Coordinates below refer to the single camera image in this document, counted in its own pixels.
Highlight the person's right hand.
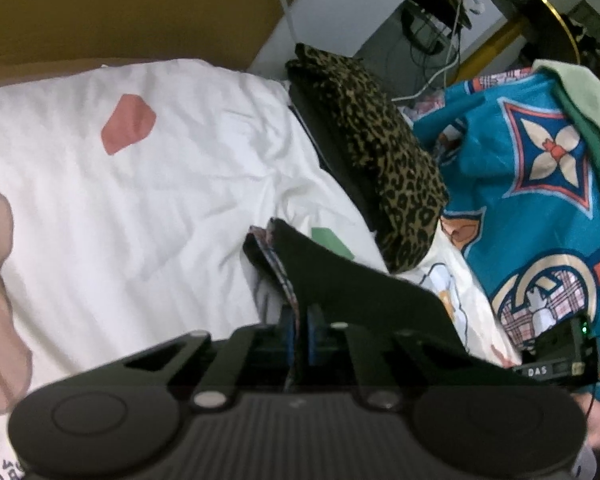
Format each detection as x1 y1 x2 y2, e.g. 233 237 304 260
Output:
571 393 600 451

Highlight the light green blanket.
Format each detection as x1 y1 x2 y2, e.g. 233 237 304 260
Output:
532 60 600 187

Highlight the teal patterned blanket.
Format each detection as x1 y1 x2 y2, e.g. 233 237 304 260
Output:
404 66 600 399

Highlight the white cabinet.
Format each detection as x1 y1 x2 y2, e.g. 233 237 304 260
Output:
248 0 404 79

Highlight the leopard print garment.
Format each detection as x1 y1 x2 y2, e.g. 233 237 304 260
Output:
286 44 449 274

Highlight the gold round side table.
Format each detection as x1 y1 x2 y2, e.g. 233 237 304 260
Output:
455 0 581 82

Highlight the brown cardboard sheet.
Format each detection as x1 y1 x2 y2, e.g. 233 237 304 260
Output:
0 0 283 87

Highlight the white bear print duvet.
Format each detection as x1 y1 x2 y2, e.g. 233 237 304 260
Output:
0 56 524 480

